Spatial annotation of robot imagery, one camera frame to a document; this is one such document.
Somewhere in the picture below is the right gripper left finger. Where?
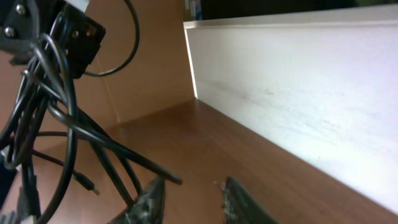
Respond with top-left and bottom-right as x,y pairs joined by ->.
108,177 -> 165,224

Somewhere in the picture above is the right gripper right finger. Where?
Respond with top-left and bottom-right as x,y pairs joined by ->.
223,176 -> 277,224

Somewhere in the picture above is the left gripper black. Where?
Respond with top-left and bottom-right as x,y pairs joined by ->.
1,0 -> 106,79

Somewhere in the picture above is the black USB cable bundle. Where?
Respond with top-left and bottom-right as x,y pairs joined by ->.
0,32 -> 183,224

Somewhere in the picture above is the left camera cable black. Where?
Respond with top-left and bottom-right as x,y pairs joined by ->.
85,0 -> 141,77

